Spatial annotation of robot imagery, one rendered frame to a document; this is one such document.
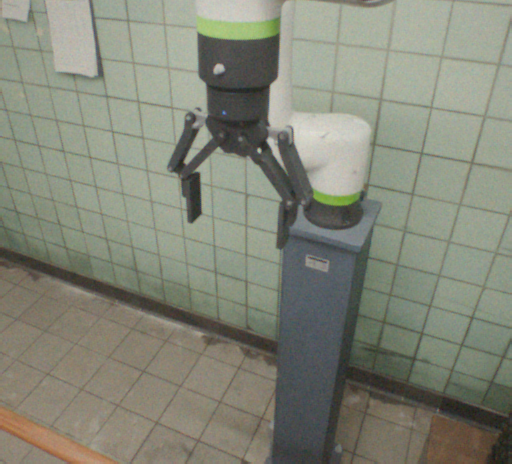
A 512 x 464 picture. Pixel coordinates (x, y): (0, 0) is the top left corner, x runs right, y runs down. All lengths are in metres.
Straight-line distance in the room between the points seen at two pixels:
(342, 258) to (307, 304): 0.20
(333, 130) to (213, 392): 1.53
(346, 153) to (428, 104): 0.55
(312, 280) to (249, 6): 0.86
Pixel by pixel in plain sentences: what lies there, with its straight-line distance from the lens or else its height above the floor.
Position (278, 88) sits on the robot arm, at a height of 1.53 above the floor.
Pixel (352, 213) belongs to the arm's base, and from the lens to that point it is 1.17.
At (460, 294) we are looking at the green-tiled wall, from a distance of 1.92.
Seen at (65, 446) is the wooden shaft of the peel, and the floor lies 1.20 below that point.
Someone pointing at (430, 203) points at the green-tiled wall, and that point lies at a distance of 1.71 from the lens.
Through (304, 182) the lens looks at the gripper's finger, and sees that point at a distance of 0.59.
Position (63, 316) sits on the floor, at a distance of 2.77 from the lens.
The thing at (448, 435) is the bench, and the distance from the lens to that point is 1.61.
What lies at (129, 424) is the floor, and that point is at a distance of 2.27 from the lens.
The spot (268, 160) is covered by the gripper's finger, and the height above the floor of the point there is 1.60.
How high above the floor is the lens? 1.87
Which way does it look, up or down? 34 degrees down
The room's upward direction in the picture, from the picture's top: straight up
